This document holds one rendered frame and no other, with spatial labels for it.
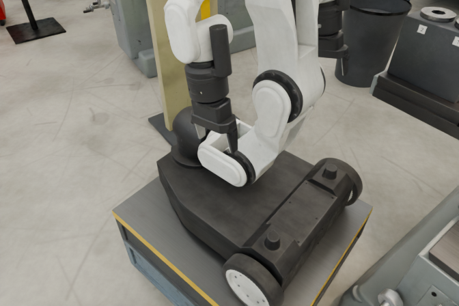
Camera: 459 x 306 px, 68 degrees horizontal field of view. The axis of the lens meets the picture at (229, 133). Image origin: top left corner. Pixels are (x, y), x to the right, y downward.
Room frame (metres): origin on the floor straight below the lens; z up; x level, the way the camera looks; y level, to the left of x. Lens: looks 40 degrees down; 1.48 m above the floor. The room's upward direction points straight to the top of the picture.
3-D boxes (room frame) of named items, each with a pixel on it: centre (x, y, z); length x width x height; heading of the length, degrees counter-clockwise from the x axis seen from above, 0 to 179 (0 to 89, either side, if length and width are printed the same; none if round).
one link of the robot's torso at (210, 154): (0.86, -0.03, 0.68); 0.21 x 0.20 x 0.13; 50
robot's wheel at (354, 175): (0.88, -0.41, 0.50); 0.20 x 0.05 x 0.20; 50
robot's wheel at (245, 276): (0.48, -0.07, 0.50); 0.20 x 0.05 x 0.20; 50
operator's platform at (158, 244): (0.84, -0.05, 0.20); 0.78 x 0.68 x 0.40; 50
